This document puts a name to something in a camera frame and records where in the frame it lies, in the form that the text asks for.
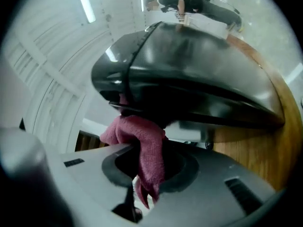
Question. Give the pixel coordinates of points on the wooden platform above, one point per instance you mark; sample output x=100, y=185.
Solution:
x=260, y=155

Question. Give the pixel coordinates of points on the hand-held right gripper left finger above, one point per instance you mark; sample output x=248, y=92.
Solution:
x=90, y=185

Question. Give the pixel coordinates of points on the large black glossy box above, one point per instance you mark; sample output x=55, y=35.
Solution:
x=189, y=74

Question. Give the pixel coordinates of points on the pink cloth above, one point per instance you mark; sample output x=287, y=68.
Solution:
x=146, y=145

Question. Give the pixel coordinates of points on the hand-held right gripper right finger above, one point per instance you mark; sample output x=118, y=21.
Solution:
x=208, y=197

